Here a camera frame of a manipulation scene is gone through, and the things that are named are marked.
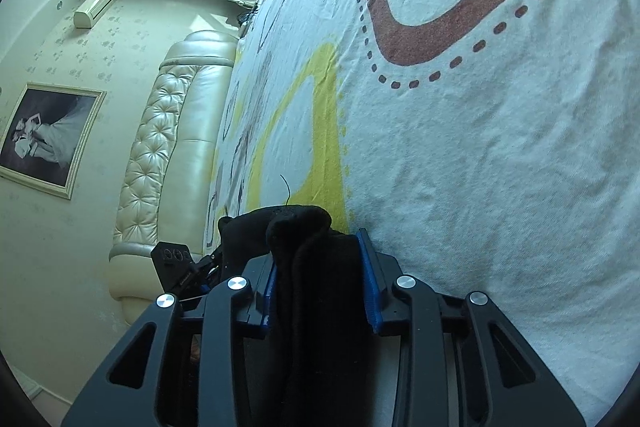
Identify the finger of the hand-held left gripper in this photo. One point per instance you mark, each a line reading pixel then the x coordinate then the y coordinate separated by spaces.
pixel 212 264

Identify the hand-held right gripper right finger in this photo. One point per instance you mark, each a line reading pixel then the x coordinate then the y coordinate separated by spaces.
pixel 370 287

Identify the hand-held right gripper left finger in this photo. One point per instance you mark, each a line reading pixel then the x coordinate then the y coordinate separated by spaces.
pixel 270 292

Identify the black pants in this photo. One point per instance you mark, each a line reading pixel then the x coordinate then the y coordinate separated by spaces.
pixel 320 307

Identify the cream tufted leather headboard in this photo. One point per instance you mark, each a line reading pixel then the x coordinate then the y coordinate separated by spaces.
pixel 165 132

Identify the patterned white bed sheet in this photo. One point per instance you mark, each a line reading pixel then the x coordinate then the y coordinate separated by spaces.
pixel 475 157

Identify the framed wall picture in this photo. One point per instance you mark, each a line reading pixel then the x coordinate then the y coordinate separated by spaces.
pixel 45 137

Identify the white wall air conditioner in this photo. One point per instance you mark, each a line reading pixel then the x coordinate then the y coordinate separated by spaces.
pixel 100 2

